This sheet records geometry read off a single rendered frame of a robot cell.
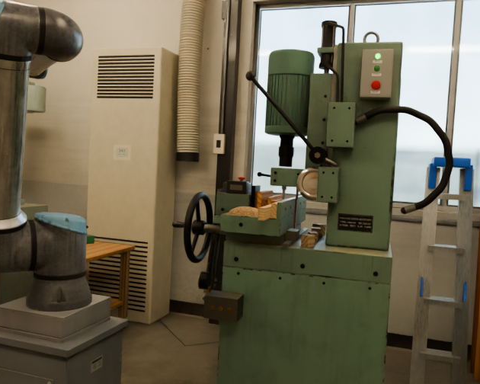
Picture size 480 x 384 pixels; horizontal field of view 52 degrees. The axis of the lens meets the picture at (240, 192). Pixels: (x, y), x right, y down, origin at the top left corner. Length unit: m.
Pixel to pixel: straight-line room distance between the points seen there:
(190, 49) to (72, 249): 2.08
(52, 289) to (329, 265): 0.87
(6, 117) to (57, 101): 2.71
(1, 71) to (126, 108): 2.08
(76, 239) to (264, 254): 0.63
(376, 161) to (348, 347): 0.64
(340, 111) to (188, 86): 1.75
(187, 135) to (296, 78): 1.52
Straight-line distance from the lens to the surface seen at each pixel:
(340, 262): 1.71
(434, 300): 2.49
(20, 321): 1.61
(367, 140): 1.79
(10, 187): 1.45
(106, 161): 3.44
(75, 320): 1.56
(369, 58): 1.77
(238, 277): 1.78
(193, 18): 3.42
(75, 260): 1.56
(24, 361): 1.60
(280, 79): 1.88
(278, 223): 1.66
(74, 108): 3.99
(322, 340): 1.78
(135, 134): 3.33
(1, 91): 1.37
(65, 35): 1.37
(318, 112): 1.85
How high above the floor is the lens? 1.07
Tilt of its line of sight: 3 degrees down
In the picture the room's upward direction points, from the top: 3 degrees clockwise
